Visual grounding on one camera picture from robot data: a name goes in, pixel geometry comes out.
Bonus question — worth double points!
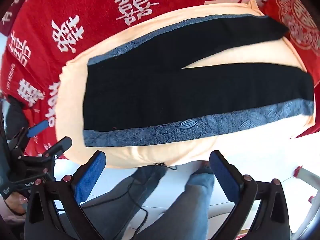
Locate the person's right leg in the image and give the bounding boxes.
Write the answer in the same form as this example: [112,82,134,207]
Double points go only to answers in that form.
[139,164,216,240]

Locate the black shorts grey waistband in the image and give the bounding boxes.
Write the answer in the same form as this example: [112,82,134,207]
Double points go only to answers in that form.
[82,14,316,147]

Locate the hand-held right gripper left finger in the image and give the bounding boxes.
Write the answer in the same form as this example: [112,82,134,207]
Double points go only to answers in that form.
[24,151,118,240]

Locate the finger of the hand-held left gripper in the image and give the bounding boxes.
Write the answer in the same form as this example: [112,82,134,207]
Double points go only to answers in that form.
[40,136,73,164]
[9,120,50,153]

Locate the person's leg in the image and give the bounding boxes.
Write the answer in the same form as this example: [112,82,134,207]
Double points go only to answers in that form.
[79,166,168,240]
[139,164,216,240]

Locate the maroon cloth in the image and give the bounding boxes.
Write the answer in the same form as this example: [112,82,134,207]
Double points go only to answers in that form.
[0,0,36,36]

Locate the person's legs in jeans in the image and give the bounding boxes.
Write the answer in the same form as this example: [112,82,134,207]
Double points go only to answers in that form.
[56,162,178,229]

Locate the person's left hand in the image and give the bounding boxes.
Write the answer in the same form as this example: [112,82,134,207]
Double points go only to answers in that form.
[4,191,28,216]

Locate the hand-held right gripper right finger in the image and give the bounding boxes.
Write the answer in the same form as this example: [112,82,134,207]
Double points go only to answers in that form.
[209,150,290,240]

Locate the red printed blanket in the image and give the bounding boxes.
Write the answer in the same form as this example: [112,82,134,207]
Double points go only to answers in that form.
[0,0,320,160]

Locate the red printed pillow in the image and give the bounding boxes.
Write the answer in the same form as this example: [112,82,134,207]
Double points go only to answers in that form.
[262,0,320,63]

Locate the person's left leg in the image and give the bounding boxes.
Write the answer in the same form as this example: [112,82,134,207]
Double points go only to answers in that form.
[79,166,168,240]

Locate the peach towel blanket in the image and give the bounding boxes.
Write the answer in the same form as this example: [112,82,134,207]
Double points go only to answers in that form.
[55,0,316,168]

